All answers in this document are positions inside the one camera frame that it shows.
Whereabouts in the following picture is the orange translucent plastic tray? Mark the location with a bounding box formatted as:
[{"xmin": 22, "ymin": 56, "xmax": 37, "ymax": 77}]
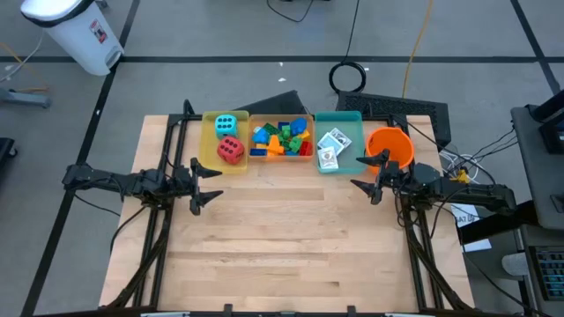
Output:
[{"xmin": 248, "ymin": 114, "xmax": 315, "ymax": 165}]

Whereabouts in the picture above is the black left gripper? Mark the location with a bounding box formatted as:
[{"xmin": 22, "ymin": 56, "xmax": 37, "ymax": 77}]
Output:
[{"xmin": 168, "ymin": 157, "xmax": 225, "ymax": 217}]

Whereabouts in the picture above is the coiled black cable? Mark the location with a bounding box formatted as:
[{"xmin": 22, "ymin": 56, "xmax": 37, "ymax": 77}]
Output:
[{"xmin": 328, "ymin": 61, "xmax": 367, "ymax": 95}]

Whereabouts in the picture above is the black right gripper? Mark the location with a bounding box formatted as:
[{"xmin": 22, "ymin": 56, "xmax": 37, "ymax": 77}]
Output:
[{"xmin": 350, "ymin": 148, "xmax": 420, "ymax": 206}]

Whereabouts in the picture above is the computer keyboard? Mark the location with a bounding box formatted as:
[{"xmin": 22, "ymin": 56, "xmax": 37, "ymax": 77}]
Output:
[{"xmin": 528, "ymin": 245, "xmax": 564, "ymax": 303}]

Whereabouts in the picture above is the grey picture trading card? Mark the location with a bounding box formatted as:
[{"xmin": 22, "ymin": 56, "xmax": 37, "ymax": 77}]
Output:
[{"xmin": 330, "ymin": 127, "xmax": 353, "ymax": 151}]

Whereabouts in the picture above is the orange plastic bucket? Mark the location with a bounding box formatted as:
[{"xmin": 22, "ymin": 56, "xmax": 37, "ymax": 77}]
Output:
[{"xmin": 365, "ymin": 127, "xmax": 415, "ymax": 175}]

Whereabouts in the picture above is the black monitor stand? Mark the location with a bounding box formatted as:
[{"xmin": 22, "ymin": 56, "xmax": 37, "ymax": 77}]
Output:
[{"xmin": 526, "ymin": 89, "xmax": 564, "ymax": 155}]

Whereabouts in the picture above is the orange toy brick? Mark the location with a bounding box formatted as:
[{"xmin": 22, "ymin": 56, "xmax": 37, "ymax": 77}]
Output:
[{"xmin": 265, "ymin": 135, "xmax": 286, "ymax": 157}]

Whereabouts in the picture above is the blue rounded toy brick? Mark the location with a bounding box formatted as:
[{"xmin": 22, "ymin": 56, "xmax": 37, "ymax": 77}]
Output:
[{"xmin": 289, "ymin": 117, "xmax": 308, "ymax": 137}]

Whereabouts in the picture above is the red foam die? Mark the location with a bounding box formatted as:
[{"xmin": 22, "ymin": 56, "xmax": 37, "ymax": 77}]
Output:
[{"xmin": 216, "ymin": 136, "xmax": 246, "ymax": 166}]

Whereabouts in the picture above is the black aluminium frame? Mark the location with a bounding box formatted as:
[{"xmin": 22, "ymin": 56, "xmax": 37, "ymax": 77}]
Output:
[
  {"xmin": 105, "ymin": 99, "xmax": 204, "ymax": 309},
  {"xmin": 387, "ymin": 114, "xmax": 475, "ymax": 312}
]

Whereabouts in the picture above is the black floor cable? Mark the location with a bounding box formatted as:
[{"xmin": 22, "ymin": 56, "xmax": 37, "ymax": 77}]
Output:
[
  {"xmin": 266, "ymin": 0, "xmax": 316, "ymax": 23},
  {"xmin": 345, "ymin": 0, "xmax": 361, "ymax": 63}
]

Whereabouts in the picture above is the white paper with code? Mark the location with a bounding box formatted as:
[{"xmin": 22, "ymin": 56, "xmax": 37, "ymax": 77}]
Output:
[{"xmin": 451, "ymin": 203, "xmax": 481, "ymax": 228}]

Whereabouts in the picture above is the white looped cable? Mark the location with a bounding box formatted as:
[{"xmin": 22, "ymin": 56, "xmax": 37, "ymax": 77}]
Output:
[{"xmin": 439, "ymin": 151, "xmax": 486, "ymax": 181}]

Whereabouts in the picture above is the black flat panel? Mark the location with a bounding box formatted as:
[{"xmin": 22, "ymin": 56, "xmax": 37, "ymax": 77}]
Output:
[{"xmin": 233, "ymin": 90, "xmax": 309, "ymax": 116}]

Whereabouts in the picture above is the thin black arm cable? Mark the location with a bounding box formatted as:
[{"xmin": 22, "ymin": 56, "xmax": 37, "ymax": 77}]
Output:
[{"xmin": 397, "ymin": 114, "xmax": 463, "ymax": 176}]

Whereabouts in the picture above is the teal translucent plastic tray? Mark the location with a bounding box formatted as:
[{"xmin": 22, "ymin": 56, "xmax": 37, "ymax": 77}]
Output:
[{"xmin": 314, "ymin": 111, "xmax": 368, "ymax": 176}]

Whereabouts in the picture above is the yellow floor cable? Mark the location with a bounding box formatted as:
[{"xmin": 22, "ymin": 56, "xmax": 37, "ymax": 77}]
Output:
[{"xmin": 401, "ymin": 0, "xmax": 435, "ymax": 99}]

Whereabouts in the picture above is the grey metal stand foot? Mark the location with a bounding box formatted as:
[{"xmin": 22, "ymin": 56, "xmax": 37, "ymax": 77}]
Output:
[{"xmin": 0, "ymin": 86, "xmax": 52, "ymax": 109}]

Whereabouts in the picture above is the blank white paper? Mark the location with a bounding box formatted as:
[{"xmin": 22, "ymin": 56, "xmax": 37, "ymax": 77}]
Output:
[{"xmin": 462, "ymin": 239, "xmax": 493, "ymax": 254}]

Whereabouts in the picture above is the blue bordered trading card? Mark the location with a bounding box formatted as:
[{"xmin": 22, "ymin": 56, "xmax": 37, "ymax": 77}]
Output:
[{"xmin": 316, "ymin": 131, "xmax": 345, "ymax": 156}]

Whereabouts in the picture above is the white step trash bin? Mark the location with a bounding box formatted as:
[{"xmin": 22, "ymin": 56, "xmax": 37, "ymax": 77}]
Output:
[{"xmin": 19, "ymin": 0, "xmax": 125, "ymax": 77}]

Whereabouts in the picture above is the black caster base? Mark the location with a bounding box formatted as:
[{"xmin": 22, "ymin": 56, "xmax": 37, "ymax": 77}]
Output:
[{"xmin": 0, "ymin": 137, "xmax": 19, "ymax": 172}]

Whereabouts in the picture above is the cyan foam die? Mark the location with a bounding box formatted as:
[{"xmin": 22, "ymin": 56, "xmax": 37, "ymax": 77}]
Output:
[{"xmin": 214, "ymin": 114, "xmax": 240, "ymax": 140}]

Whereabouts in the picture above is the black desk leg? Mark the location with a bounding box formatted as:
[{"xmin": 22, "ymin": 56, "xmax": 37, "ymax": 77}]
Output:
[{"xmin": 457, "ymin": 206, "xmax": 537, "ymax": 246}]

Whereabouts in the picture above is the grey rounded armrest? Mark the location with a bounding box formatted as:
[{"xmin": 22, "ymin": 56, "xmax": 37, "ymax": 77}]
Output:
[{"xmin": 501, "ymin": 253, "xmax": 530, "ymax": 277}]

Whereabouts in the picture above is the dark grey keyboard desk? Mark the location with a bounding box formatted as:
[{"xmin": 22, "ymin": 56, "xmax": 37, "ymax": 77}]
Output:
[{"xmin": 519, "ymin": 224, "xmax": 564, "ymax": 317}]

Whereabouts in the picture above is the trading card with portrait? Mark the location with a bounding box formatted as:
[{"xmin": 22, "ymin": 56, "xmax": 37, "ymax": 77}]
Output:
[{"xmin": 316, "ymin": 146, "xmax": 340, "ymax": 172}]

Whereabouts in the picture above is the yellow translucent plastic tray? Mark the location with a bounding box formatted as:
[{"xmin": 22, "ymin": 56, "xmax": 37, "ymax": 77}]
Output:
[{"xmin": 200, "ymin": 110, "xmax": 250, "ymax": 175}]

